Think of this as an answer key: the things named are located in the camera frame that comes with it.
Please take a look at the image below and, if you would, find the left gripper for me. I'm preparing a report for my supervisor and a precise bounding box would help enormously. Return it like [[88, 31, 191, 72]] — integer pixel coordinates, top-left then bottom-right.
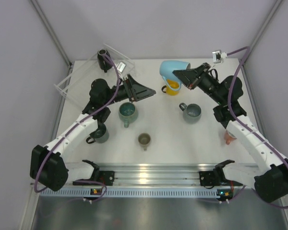
[[103, 74, 156, 106]]

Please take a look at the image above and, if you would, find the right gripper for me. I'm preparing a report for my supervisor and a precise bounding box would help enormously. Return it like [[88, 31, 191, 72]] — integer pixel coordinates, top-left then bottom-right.
[[172, 63, 225, 105]]

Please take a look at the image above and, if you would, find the yellow enamel mug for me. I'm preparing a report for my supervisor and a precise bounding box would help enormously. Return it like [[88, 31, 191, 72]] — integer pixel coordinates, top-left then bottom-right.
[[161, 80, 180, 96]]

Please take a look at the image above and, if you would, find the light blue cup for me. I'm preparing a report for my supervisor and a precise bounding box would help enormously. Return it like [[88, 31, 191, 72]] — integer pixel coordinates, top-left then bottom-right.
[[159, 60, 191, 88]]

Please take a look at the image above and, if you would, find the grey blue glazed mug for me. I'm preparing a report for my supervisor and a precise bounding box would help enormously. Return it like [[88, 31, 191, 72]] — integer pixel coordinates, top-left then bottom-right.
[[179, 103, 202, 124]]

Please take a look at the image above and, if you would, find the black mug white inside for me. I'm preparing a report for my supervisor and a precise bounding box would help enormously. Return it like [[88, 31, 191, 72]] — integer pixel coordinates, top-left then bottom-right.
[[97, 49, 112, 73]]

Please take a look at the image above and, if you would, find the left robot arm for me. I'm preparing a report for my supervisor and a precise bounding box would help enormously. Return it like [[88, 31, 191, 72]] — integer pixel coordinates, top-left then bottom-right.
[[30, 75, 156, 191]]

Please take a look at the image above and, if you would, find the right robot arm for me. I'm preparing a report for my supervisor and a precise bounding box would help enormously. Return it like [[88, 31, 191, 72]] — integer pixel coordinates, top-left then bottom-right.
[[173, 63, 288, 203]]

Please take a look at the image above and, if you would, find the clear acrylic dish rack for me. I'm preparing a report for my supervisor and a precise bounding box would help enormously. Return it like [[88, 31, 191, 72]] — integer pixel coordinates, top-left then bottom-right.
[[55, 44, 136, 111]]

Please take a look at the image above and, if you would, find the teal speckled ceramic mug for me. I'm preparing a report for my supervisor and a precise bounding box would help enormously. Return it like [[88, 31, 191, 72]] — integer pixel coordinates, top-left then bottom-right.
[[119, 102, 138, 128]]

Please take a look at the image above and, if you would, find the small grey beige cup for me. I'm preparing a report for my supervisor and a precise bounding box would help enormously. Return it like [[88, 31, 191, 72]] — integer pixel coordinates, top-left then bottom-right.
[[137, 133, 151, 151]]

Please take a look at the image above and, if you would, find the dark green mug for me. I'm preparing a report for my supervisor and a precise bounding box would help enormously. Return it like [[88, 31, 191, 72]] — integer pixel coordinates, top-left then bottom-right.
[[86, 124, 109, 144]]

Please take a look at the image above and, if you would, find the small pink cup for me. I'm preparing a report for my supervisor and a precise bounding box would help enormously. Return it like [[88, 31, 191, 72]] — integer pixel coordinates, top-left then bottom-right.
[[224, 131, 236, 145]]

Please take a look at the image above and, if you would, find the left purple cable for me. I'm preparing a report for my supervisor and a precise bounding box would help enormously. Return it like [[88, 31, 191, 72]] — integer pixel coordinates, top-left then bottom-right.
[[33, 54, 122, 194]]

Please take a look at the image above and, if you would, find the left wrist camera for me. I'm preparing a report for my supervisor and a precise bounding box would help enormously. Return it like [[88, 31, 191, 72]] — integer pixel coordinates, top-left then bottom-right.
[[116, 61, 126, 73]]

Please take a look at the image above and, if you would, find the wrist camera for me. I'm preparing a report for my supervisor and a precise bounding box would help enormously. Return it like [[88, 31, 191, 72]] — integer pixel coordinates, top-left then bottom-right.
[[116, 61, 126, 73], [212, 50, 227, 64]]

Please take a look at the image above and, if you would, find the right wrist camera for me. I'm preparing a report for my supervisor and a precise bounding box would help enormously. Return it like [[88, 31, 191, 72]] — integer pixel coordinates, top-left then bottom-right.
[[212, 50, 227, 64]]

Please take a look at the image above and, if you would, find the aluminium mounting rail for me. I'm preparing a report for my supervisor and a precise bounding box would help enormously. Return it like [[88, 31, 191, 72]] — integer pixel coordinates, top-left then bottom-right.
[[67, 162, 255, 187]]

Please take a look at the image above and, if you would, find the perforated cable tray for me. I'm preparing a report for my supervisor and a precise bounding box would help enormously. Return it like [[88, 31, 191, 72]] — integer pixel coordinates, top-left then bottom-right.
[[40, 188, 225, 198]]

